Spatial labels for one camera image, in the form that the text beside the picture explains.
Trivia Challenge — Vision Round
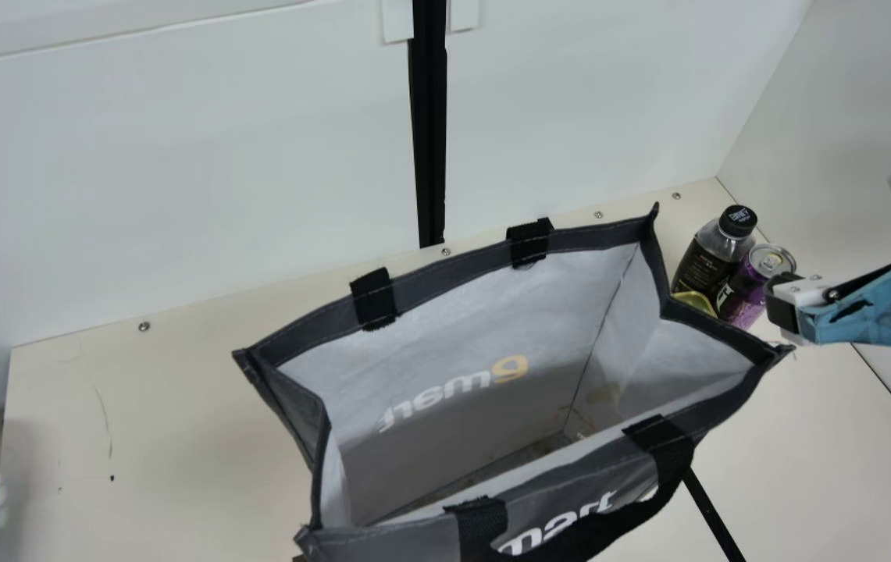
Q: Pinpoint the dark grey bag with straps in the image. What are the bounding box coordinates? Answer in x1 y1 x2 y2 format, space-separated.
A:
232 201 796 562

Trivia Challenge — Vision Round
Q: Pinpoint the black post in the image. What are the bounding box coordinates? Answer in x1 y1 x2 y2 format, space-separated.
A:
408 0 449 249

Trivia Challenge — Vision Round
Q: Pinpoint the dark coffee bottle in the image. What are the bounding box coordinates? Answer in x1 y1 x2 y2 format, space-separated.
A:
671 205 759 315

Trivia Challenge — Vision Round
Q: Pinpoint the purple can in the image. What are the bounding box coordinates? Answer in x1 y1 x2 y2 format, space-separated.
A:
717 244 797 331

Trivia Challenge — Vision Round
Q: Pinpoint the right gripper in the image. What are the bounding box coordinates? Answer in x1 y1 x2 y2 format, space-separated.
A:
764 233 891 350

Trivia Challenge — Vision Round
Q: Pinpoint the black strip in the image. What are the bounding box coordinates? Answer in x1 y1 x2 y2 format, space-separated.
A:
679 466 748 562

